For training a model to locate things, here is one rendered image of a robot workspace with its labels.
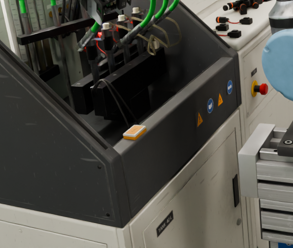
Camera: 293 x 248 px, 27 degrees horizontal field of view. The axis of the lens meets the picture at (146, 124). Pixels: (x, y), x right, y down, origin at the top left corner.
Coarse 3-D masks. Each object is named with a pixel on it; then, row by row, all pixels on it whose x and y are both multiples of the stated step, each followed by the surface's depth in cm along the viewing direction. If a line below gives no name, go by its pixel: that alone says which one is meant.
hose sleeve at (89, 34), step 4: (88, 32) 141; (92, 32) 140; (96, 32) 141; (84, 36) 143; (88, 36) 142; (92, 36) 142; (80, 40) 146; (84, 40) 144; (88, 40) 144; (80, 44) 146; (84, 44) 145
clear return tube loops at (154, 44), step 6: (132, 18) 172; (138, 18) 172; (168, 18) 175; (162, 30) 169; (150, 36) 178; (180, 36) 176; (150, 42) 163; (156, 42) 180; (162, 42) 177; (168, 42) 170; (156, 48) 181; (150, 54) 168
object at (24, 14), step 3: (21, 0) 163; (21, 3) 163; (24, 3) 163; (21, 6) 163; (24, 6) 164; (21, 9) 164; (24, 9) 164; (99, 9) 135; (21, 12) 164; (24, 12) 164; (27, 12) 165; (21, 15) 164; (24, 15) 164; (27, 15) 165; (96, 21) 138; (96, 24) 138; (93, 27) 139; (96, 27) 139; (93, 30) 140; (96, 30) 140
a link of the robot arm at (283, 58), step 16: (288, 0) 85; (272, 16) 87; (288, 16) 84; (272, 32) 89; (288, 32) 84; (272, 48) 86; (288, 48) 85; (272, 64) 88; (288, 64) 86; (272, 80) 89; (288, 80) 88; (288, 96) 89
